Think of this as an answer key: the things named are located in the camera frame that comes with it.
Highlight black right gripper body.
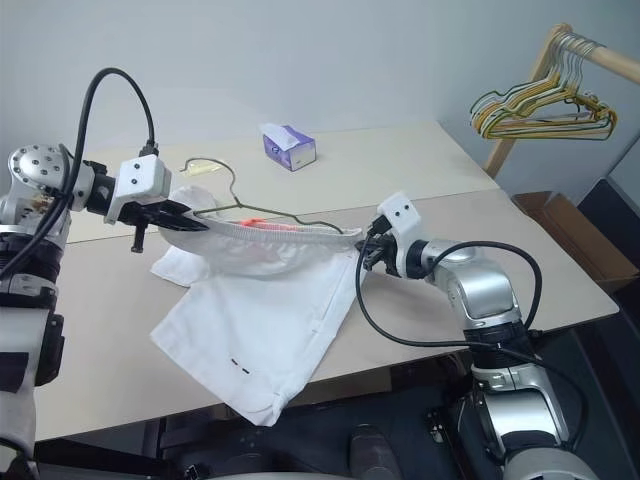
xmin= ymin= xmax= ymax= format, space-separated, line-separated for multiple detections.
xmin=372 ymin=230 xmax=401 ymax=275

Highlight clothes hangers on rack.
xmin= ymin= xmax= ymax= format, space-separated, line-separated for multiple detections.
xmin=472 ymin=34 xmax=616 ymax=144

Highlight purple white tissue box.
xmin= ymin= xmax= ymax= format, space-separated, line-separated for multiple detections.
xmin=259 ymin=122 xmax=317 ymax=173

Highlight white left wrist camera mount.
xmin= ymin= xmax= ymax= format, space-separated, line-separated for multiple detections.
xmin=103 ymin=153 xmax=174 ymax=225

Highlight olive wire hanger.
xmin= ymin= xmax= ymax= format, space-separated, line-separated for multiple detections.
xmin=182 ymin=157 xmax=351 ymax=236

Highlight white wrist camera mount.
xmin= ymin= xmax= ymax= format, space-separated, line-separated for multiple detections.
xmin=375 ymin=189 xmax=425 ymax=276
xmin=103 ymin=153 xmax=174 ymax=225

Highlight small yellow packet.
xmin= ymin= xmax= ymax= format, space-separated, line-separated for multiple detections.
xmin=179 ymin=159 xmax=221 ymax=177

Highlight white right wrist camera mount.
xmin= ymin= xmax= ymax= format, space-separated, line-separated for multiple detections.
xmin=375 ymin=189 xmax=425 ymax=276

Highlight brown cardboard box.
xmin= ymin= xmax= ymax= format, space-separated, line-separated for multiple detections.
xmin=512 ymin=191 xmax=639 ymax=296

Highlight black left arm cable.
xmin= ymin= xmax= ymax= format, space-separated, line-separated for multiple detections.
xmin=0 ymin=67 xmax=161 ymax=279

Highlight white garment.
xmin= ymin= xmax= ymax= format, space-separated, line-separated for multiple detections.
xmin=149 ymin=184 xmax=364 ymax=427

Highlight dark rounded cylinder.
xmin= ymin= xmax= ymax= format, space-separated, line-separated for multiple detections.
xmin=349 ymin=423 xmax=401 ymax=480

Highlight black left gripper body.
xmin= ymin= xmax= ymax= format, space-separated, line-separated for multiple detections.
xmin=118 ymin=198 xmax=174 ymax=254

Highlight wooden clothes rack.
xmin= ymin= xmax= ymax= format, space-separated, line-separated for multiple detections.
xmin=482 ymin=22 xmax=640 ymax=180

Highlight bunch of wire hangers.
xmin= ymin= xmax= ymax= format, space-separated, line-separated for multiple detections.
xmin=469 ymin=34 xmax=619 ymax=142

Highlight black board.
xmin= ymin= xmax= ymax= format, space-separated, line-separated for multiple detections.
xmin=577 ymin=174 xmax=640 ymax=274

